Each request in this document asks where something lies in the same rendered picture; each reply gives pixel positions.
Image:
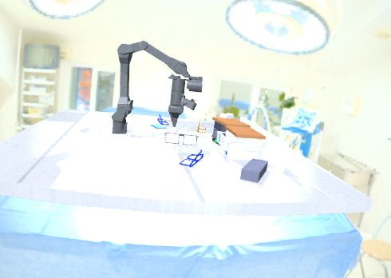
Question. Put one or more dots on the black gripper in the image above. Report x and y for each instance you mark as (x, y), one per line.
(175, 108)

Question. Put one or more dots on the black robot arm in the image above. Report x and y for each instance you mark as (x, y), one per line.
(125, 105)

